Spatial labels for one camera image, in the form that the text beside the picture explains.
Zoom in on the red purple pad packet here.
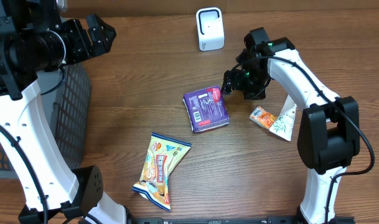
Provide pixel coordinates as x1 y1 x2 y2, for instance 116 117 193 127
183 85 230 133

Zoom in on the small orange white tissue pack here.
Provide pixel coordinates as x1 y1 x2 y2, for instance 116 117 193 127
249 106 277 129

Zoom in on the white tube with gold cap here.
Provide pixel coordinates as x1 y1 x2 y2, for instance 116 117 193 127
269 95 297 141

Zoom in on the yellow snack packet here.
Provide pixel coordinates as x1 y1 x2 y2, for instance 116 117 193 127
132 133 192 212

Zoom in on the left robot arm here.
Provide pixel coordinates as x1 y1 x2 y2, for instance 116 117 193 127
0 0 128 223

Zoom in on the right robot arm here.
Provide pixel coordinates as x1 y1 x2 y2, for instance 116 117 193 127
221 27 360 223

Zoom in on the white barcode scanner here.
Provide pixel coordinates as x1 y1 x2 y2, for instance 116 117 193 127
195 7 225 52

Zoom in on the dark grey plastic basket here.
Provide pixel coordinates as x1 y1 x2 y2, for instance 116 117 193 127
0 17 92 180

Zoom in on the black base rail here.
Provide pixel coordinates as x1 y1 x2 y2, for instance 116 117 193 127
126 216 357 224

